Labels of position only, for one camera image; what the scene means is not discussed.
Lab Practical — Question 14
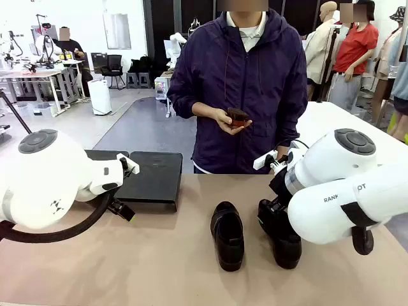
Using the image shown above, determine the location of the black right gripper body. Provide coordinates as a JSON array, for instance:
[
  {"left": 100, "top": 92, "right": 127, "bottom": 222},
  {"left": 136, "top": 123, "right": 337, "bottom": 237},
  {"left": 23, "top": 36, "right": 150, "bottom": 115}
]
[{"left": 269, "top": 165, "right": 289, "bottom": 207}]

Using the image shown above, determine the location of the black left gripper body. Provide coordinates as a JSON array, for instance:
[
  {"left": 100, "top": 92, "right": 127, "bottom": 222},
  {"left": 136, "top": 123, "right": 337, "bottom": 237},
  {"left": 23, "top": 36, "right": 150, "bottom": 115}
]
[{"left": 107, "top": 196, "right": 124, "bottom": 214}]

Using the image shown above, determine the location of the black smooth leather strap shoe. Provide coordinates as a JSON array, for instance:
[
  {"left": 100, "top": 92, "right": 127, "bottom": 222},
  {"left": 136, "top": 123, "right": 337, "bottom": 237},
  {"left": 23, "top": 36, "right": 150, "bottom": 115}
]
[
  {"left": 210, "top": 201, "right": 245, "bottom": 272},
  {"left": 258, "top": 199, "right": 303, "bottom": 270}
]

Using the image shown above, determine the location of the dark red phone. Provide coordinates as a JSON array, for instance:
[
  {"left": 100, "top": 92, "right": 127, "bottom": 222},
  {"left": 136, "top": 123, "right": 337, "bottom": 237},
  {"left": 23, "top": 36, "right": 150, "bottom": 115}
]
[{"left": 226, "top": 107, "right": 253, "bottom": 128}]

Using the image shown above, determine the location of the person's right forearm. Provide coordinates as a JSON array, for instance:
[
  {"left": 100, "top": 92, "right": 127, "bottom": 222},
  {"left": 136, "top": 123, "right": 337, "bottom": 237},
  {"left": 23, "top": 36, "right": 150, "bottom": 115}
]
[{"left": 193, "top": 101, "right": 217, "bottom": 119}]

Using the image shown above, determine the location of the black shoe stand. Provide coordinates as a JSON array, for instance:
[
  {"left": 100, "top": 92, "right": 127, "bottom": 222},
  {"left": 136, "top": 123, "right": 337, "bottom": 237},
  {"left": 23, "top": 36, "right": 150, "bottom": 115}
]
[
  {"left": 113, "top": 151, "right": 184, "bottom": 214},
  {"left": 84, "top": 149, "right": 130, "bottom": 162}
]

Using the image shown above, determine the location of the person's right hand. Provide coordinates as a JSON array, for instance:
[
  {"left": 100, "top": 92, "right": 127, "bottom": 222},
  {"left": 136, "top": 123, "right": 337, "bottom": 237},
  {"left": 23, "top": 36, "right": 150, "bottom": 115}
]
[{"left": 210, "top": 108, "right": 252, "bottom": 136}]

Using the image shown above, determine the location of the white side table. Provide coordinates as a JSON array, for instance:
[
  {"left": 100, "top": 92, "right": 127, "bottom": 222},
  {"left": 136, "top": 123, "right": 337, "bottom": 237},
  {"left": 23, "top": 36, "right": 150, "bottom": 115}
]
[{"left": 295, "top": 101, "right": 408, "bottom": 168}]

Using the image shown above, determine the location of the white air purifier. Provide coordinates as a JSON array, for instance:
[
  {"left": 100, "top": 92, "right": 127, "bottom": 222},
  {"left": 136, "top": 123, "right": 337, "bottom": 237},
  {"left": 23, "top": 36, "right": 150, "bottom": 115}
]
[{"left": 87, "top": 78, "right": 112, "bottom": 116}]

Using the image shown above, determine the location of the person in purple jacket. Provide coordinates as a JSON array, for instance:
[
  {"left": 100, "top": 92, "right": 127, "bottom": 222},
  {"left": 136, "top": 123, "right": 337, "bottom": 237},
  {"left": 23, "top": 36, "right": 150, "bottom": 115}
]
[{"left": 166, "top": 8, "right": 309, "bottom": 175}]

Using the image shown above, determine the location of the clear storage bin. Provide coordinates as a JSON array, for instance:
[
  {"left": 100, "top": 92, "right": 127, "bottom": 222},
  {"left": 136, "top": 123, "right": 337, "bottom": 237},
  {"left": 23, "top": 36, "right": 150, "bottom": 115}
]
[{"left": 15, "top": 101, "right": 62, "bottom": 119}]

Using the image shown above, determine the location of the white computer case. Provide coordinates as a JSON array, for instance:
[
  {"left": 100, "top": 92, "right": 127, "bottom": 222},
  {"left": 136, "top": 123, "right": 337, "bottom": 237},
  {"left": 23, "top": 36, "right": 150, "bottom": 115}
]
[{"left": 154, "top": 77, "right": 170, "bottom": 101}]

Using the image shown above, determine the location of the black slanted tripod leg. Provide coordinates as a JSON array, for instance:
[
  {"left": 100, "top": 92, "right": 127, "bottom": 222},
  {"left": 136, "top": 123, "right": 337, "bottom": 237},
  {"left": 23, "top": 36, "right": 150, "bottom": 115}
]
[{"left": 0, "top": 89, "right": 33, "bottom": 135}]

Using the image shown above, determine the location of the black office chair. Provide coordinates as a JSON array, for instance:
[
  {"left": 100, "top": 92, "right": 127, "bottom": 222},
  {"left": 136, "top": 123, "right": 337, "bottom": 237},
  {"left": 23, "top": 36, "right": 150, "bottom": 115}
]
[{"left": 101, "top": 54, "right": 126, "bottom": 90}]

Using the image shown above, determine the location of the small wooden-top cart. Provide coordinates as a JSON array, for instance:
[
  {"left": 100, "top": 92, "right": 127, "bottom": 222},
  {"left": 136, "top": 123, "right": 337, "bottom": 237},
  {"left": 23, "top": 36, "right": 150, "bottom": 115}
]
[{"left": 160, "top": 71, "right": 176, "bottom": 119}]

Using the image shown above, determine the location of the mannequin in beige coat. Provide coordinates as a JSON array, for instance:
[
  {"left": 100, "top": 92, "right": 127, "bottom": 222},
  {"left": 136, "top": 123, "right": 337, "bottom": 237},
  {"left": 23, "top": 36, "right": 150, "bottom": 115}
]
[{"left": 305, "top": 1, "right": 340, "bottom": 101}]

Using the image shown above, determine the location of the black bag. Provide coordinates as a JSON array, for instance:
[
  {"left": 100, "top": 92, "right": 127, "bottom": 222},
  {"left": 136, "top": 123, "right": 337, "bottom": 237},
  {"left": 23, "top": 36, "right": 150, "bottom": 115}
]
[{"left": 128, "top": 55, "right": 154, "bottom": 75}]

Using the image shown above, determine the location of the white workshop desk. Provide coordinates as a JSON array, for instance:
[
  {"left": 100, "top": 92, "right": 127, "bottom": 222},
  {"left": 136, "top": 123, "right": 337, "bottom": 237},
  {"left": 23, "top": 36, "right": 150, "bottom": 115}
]
[{"left": 0, "top": 59, "right": 84, "bottom": 117}]

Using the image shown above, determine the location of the person in red shirt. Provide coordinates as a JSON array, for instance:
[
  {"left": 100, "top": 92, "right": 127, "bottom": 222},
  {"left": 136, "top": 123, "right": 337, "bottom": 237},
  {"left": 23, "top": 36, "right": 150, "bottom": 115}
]
[{"left": 330, "top": 0, "right": 380, "bottom": 112}]

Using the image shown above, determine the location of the mannequin in light blue top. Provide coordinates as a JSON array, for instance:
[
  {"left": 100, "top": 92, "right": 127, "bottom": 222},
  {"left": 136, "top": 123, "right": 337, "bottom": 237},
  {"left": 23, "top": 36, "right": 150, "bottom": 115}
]
[{"left": 390, "top": 31, "right": 408, "bottom": 141}]

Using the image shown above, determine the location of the small white background robot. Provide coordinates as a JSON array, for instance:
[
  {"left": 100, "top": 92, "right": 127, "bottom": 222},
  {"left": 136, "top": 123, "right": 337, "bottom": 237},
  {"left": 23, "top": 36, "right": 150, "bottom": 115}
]
[{"left": 164, "top": 31, "right": 187, "bottom": 69}]

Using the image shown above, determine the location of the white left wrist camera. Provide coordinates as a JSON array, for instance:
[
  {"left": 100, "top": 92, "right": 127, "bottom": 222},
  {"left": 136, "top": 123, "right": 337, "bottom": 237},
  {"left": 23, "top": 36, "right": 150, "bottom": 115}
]
[{"left": 116, "top": 153, "right": 140, "bottom": 176}]

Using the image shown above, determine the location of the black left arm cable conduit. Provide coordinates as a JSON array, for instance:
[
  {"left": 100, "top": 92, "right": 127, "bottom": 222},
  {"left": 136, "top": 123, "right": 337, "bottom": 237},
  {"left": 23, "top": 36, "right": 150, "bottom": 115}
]
[{"left": 0, "top": 191, "right": 112, "bottom": 244}]

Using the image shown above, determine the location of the black right arm cable strap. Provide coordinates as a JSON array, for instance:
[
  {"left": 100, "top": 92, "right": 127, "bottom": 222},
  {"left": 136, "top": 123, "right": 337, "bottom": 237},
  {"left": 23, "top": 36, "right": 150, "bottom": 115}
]
[{"left": 340, "top": 201, "right": 388, "bottom": 256}]

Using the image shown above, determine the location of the grey wall board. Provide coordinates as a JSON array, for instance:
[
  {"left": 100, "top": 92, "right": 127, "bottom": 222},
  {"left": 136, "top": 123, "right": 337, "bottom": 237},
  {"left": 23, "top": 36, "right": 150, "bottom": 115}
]
[{"left": 102, "top": 13, "right": 132, "bottom": 50}]

